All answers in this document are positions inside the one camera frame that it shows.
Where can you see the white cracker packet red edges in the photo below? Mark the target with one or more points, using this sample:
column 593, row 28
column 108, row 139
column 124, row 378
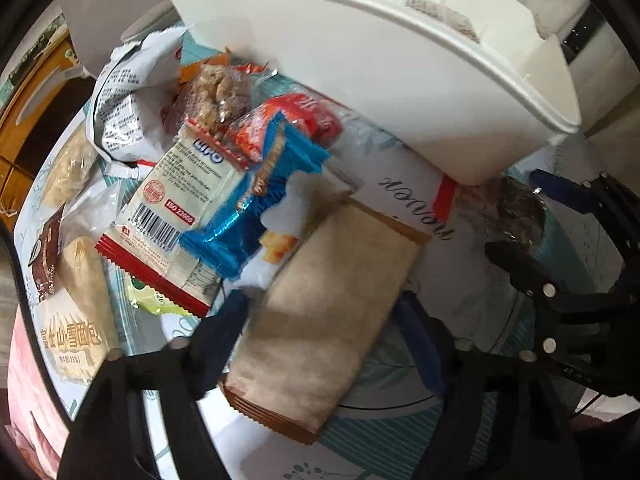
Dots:
column 170, row 190

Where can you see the white crinkled snack bag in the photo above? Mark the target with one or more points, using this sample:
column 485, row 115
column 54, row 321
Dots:
column 125, row 110

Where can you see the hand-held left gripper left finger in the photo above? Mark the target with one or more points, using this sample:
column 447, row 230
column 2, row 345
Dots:
column 235, row 316

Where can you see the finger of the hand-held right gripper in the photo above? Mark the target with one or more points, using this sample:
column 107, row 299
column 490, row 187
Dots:
column 525, row 272
column 560, row 187

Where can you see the clear nut crisp packet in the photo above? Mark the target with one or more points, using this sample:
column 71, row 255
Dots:
column 220, row 90

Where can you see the cream bread packet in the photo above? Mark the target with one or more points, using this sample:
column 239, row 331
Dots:
column 80, row 280

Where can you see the green pastry packet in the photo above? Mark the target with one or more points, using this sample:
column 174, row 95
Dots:
column 145, row 296

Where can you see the dark snack bar clear wrapper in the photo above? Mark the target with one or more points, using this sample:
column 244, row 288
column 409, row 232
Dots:
column 510, row 205

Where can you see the brown chocolate cake packet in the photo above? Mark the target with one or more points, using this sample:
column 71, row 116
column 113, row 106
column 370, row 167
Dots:
column 47, row 255

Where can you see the red mesh-print snack packet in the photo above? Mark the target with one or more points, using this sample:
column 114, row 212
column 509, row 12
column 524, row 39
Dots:
column 252, row 130

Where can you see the white plastic storage bin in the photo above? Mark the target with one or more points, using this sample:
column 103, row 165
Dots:
column 375, row 85

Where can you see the blue snack packet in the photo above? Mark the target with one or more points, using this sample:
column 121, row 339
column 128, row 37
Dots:
column 240, row 220

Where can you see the cream curtain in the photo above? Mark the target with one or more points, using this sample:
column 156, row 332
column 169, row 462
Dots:
column 612, row 85

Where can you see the wooden desk with drawers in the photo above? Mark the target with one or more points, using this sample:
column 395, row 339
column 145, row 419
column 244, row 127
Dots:
column 30, row 110

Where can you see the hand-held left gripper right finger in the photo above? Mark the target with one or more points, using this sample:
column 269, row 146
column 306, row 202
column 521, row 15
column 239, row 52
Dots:
column 416, row 340

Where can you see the pink cushion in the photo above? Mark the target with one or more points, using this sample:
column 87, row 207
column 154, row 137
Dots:
column 30, row 390

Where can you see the grey office chair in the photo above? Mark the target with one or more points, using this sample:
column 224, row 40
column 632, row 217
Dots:
column 110, row 20

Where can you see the round bread clear packet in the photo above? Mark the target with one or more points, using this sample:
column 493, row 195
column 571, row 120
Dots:
column 65, row 170

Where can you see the brown speckled snack packet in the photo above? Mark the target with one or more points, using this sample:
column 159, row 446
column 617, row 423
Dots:
column 440, row 15

